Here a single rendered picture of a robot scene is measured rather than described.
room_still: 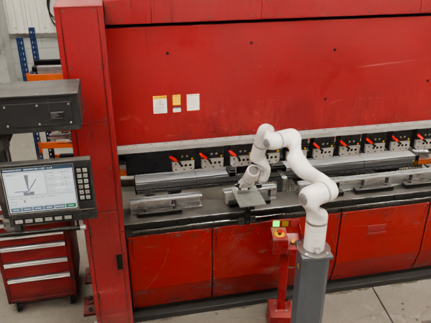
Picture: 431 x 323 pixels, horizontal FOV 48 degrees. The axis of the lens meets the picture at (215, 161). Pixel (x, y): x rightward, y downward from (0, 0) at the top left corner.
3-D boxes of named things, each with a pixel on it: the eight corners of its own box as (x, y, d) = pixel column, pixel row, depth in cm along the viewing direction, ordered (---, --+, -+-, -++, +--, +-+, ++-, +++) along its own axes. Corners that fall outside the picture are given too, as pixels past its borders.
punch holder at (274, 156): (258, 165, 340) (259, 143, 332) (254, 159, 347) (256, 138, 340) (279, 162, 342) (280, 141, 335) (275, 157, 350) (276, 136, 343)
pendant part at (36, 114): (0, 248, 264) (-35, 98, 227) (8, 223, 286) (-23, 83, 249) (96, 238, 273) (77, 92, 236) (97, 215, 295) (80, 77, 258)
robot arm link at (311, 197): (331, 223, 271) (337, 185, 261) (306, 233, 262) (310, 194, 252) (317, 213, 281) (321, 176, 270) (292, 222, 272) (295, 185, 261)
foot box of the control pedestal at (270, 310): (268, 335, 354) (269, 323, 349) (265, 311, 376) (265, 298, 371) (295, 335, 354) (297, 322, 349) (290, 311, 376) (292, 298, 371)
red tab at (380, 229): (367, 235, 372) (369, 227, 369) (366, 233, 374) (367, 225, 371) (385, 232, 375) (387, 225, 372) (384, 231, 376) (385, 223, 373)
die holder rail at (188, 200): (130, 214, 337) (129, 202, 333) (130, 209, 343) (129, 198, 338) (202, 206, 347) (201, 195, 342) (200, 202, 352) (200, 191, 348)
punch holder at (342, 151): (338, 157, 351) (341, 135, 344) (333, 152, 358) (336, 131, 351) (358, 155, 354) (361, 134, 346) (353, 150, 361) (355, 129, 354)
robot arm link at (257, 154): (278, 142, 305) (267, 177, 325) (253, 138, 304) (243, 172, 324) (279, 151, 298) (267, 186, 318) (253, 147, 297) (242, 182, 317)
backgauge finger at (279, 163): (277, 182, 357) (278, 175, 355) (267, 166, 380) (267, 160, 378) (292, 180, 359) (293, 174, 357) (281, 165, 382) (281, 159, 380)
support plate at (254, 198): (240, 207, 324) (240, 206, 323) (230, 188, 347) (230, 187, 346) (265, 204, 327) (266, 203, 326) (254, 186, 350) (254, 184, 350)
